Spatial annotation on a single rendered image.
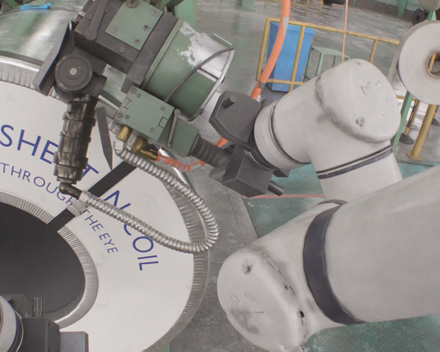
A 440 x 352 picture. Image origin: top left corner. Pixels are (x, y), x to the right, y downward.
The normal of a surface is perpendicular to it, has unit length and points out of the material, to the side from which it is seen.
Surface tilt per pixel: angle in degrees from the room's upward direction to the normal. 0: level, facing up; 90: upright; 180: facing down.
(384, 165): 50
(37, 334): 25
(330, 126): 110
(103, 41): 58
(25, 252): 12
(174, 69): 82
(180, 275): 90
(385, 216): 62
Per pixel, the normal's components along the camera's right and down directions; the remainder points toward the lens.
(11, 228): 0.63, -0.71
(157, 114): 0.37, 0.00
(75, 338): 0.09, -0.56
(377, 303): -0.47, 0.63
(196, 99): -0.07, 0.67
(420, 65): -0.24, 0.47
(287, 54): 0.18, 0.57
